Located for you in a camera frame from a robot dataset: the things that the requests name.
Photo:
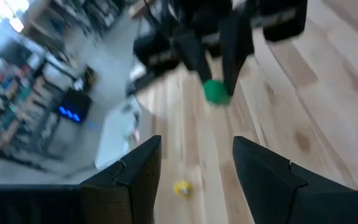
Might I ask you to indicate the green mini stapler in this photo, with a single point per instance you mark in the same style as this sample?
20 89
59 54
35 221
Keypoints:
216 92

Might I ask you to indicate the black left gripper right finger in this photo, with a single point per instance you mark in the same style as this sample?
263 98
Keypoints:
266 186

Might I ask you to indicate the yellow mini stapler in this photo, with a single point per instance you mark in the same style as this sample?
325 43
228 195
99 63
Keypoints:
183 188

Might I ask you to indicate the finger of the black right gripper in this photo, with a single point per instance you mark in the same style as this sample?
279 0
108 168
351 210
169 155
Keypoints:
236 49
192 49

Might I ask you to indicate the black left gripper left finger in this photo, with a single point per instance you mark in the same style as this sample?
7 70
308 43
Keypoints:
129 193

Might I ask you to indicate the black aluminium table frame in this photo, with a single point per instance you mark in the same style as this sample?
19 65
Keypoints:
141 82

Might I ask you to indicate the white plastic bin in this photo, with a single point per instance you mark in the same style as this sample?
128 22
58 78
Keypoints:
113 140

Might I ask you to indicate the black device with blue lights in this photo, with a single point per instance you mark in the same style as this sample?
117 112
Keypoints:
73 107

